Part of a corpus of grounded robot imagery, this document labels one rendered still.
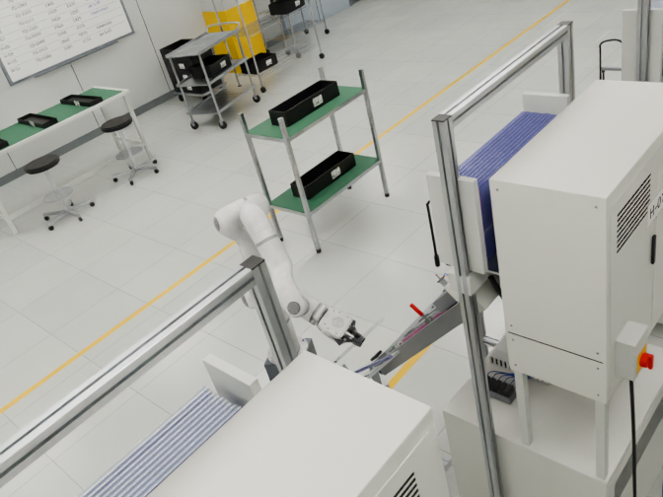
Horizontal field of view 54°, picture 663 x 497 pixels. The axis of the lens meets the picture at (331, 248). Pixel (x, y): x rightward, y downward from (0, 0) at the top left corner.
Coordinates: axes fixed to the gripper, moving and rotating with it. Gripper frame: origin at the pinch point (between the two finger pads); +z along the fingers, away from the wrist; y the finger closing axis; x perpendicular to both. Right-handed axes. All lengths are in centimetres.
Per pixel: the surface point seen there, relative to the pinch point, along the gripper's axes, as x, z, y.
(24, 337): 273, -221, 6
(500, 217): -73, 17, 15
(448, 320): -19.6, 23.1, 13.9
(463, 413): 24, 49, 11
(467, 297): -41.0, 22.8, 10.0
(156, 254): 268, -191, 122
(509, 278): -56, 30, 13
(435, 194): -65, -2, 17
